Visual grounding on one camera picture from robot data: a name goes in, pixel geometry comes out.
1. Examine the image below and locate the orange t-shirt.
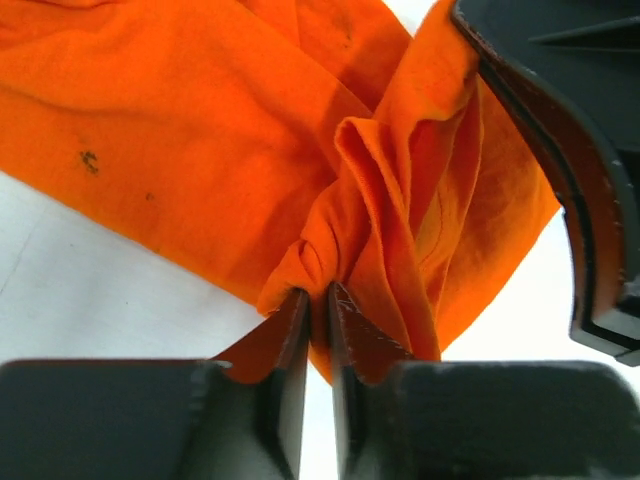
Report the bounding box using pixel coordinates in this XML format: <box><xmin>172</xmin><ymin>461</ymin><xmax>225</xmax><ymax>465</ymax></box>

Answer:
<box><xmin>1</xmin><ymin>1</ymin><xmax>559</xmax><ymax>376</ymax></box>

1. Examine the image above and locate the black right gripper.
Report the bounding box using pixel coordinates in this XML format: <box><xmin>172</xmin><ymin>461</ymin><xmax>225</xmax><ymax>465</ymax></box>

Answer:
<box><xmin>449</xmin><ymin>0</ymin><xmax>640</xmax><ymax>369</ymax></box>

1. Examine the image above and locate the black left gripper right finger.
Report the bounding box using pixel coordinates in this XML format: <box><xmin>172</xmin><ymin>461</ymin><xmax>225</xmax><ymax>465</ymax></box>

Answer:
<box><xmin>327</xmin><ymin>282</ymin><xmax>413</xmax><ymax>479</ymax></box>

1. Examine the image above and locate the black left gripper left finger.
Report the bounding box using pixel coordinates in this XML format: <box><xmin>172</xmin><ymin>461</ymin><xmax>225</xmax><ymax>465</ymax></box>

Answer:
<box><xmin>213</xmin><ymin>289</ymin><xmax>310</xmax><ymax>479</ymax></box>

